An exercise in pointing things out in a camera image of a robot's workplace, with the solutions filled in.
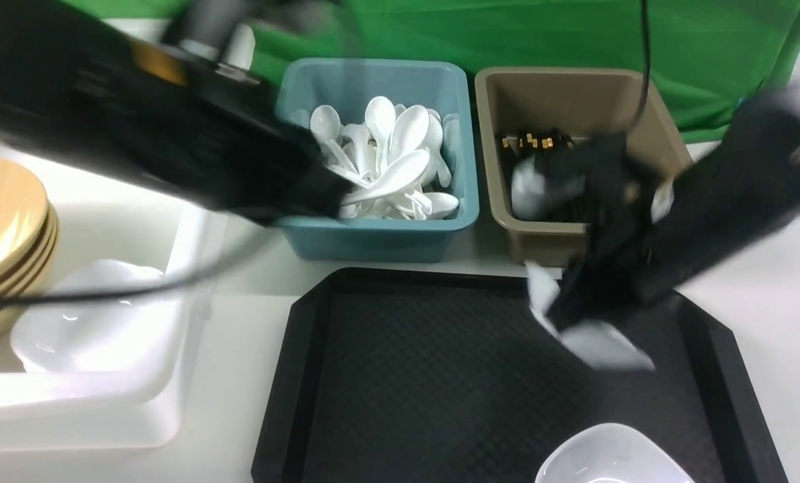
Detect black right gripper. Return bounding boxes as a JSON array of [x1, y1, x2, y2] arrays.
[[548, 133, 683, 328]]

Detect white square dish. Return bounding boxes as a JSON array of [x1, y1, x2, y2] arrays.
[[535, 423, 693, 482], [511, 157, 656, 371]]

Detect white soup spoon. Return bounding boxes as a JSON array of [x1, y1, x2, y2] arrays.
[[326, 149, 430, 206]]

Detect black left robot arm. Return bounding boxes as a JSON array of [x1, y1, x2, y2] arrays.
[[0, 1, 353, 226]]

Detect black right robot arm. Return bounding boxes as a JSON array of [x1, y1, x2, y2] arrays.
[[511, 85, 800, 330]]

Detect bundle of black chopsticks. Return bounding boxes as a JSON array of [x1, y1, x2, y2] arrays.
[[499, 129, 595, 225]]

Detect brown plastic chopstick bin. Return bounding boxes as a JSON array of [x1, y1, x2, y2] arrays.
[[474, 67, 693, 267]]

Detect green backdrop cloth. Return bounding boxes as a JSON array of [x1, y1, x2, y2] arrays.
[[64, 0, 800, 146]]

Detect blue plastic spoon bin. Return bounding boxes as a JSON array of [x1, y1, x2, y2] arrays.
[[277, 58, 480, 263]]

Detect pile of white spoons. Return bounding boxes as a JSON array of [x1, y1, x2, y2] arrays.
[[291, 96, 460, 221]]

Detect black plastic serving tray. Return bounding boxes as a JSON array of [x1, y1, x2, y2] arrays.
[[250, 267, 787, 482]]

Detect white square dishes in tub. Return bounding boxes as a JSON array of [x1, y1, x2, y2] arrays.
[[10, 294, 174, 373]]

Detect large white plastic tub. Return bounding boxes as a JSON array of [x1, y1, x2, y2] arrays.
[[0, 146, 228, 453]]

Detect stacked yellow bowls in tub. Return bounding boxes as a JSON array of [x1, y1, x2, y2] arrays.
[[0, 158, 59, 299]]

